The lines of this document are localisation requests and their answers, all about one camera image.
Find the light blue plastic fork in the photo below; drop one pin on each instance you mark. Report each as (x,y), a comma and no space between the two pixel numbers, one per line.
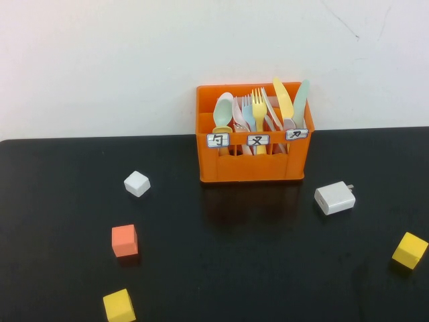
(247,112)

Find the yellow plastic fork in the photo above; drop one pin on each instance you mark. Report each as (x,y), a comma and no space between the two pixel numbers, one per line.
(259,110)

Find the orange plastic cutlery holder crate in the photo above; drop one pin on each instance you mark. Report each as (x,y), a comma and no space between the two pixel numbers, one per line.
(251,167)

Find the pale green plastic knife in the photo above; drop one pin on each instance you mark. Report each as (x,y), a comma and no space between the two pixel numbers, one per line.
(300,104)

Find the white fork character label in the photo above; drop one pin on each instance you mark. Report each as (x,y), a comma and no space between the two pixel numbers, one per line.
(258,140)

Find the white USB wall charger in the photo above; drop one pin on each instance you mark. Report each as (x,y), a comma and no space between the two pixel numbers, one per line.
(335,199)

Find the yellow foam cube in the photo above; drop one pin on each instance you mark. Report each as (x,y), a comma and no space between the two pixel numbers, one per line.
(118,307)
(409,250)

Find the pale pink plastic knife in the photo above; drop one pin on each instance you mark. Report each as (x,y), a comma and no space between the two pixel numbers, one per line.
(289,124)

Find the orange foam cube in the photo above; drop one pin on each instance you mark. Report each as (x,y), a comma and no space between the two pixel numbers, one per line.
(124,239)

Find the pale green plastic spoon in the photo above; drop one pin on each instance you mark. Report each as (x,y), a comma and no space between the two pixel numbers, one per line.
(222,114)

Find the yellow plastic knife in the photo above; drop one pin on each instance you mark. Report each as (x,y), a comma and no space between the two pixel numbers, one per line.
(283,100)

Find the white spoon character label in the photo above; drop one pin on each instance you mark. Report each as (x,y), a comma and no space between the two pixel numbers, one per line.
(218,140)

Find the white plastic spoon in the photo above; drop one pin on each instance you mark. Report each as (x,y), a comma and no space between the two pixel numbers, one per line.
(227,96)

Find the yellow plastic spoon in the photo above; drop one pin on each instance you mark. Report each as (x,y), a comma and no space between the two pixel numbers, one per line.
(223,129)

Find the white plastic fork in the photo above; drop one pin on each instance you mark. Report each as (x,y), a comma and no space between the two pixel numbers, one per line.
(240,127)

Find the pale pink plastic fork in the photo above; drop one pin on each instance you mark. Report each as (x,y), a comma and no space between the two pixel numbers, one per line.
(237,112)

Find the white foam cube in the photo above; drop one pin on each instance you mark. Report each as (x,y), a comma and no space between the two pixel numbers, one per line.
(136,184)

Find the white knife character label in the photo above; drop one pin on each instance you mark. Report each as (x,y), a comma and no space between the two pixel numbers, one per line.
(297,134)

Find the white plastic knife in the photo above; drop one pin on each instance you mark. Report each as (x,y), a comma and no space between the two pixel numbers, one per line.
(269,104)
(272,124)

